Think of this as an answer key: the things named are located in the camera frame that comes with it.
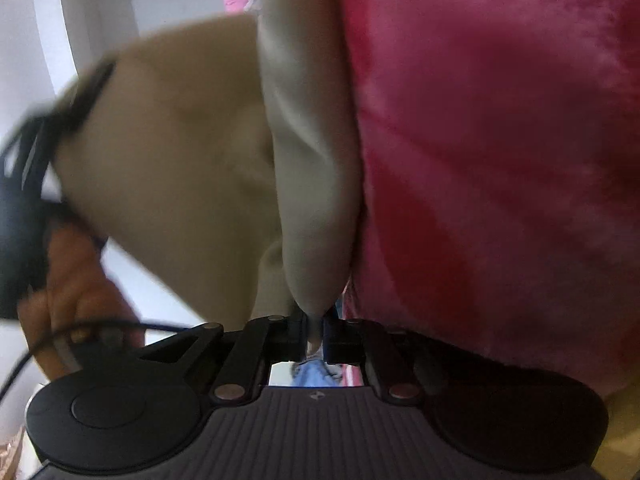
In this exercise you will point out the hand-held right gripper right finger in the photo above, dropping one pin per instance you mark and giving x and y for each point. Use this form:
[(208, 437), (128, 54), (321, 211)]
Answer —
[(330, 341)]

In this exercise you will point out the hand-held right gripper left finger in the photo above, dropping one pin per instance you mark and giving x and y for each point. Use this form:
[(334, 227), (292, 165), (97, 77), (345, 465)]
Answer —
[(299, 335)]

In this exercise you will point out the person's left hand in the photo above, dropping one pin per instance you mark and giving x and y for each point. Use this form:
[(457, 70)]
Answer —
[(75, 295)]

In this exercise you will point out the person's left forearm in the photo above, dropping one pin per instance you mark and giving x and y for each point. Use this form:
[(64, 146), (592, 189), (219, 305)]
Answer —
[(175, 170)]

